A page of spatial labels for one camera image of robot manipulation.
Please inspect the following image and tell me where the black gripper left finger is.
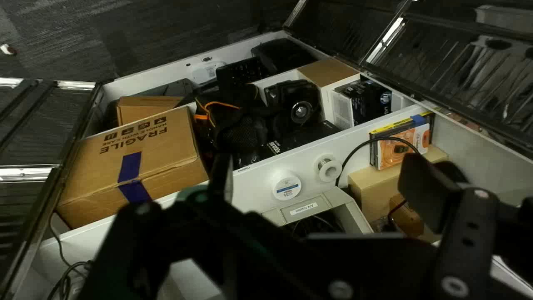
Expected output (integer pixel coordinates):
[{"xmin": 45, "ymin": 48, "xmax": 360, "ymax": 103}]
[{"xmin": 77, "ymin": 151, "xmax": 237, "ymax": 300}]

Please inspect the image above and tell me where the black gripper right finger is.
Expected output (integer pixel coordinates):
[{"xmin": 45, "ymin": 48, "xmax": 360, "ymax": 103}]
[{"xmin": 398, "ymin": 151, "xmax": 503, "ymax": 300}]

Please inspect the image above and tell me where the fragile printed cardboard box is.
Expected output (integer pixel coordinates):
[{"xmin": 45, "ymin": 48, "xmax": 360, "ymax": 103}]
[{"xmin": 55, "ymin": 104, "xmax": 210, "ymax": 229}]

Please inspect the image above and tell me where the orange and blue flat box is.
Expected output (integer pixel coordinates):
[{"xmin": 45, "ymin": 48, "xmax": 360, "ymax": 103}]
[{"xmin": 368, "ymin": 109, "xmax": 437, "ymax": 171}]

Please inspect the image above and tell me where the small plain cardboard box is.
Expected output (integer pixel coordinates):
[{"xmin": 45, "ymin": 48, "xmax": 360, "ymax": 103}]
[{"xmin": 115, "ymin": 94, "xmax": 187, "ymax": 126}]

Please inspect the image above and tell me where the white metal shelving unit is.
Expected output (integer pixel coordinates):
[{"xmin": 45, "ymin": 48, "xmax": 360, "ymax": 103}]
[{"xmin": 10, "ymin": 29, "xmax": 533, "ymax": 300}]

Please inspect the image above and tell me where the plain white tape roll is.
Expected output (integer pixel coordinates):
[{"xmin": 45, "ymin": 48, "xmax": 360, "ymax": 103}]
[{"xmin": 314, "ymin": 154, "xmax": 344, "ymax": 183}]

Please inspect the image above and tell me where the white bin with label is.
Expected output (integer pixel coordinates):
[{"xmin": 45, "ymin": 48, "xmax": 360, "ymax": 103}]
[{"xmin": 260, "ymin": 189, "xmax": 375, "ymax": 238}]

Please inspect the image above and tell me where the black electronics pile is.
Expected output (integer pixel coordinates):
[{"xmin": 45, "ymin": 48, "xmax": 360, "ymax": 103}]
[{"xmin": 195, "ymin": 54, "xmax": 280, "ymax": 171}]

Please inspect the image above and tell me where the black round lens device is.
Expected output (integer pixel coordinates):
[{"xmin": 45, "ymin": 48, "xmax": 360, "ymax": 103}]
[{"xmin": 265, "ymin": 78, "xmax": 339, "ymax": 153}]

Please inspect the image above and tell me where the white box with tan lid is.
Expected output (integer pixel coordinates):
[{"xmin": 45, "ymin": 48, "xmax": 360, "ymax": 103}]
[{"xmin": 297, "ymin": 54, "xmax": 363, "ymax": 129}]

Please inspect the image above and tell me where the black plastic tray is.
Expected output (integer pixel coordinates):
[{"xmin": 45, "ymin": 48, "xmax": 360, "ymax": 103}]
[{"xmin": 250, "ymin": 36, "xmax": 320, "ymax": 74}]

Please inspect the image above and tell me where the thin black loose cable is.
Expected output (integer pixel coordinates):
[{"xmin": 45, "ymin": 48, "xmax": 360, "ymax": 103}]
[{"xmin": 45, "ymin": 209, "xmax": 95, "ymax": 300}]

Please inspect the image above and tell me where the orange thin cable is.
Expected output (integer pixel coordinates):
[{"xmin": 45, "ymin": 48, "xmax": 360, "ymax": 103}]
[{"xmin": 192, "ymin": 98, "xmax": 242, "ymax": 128}]

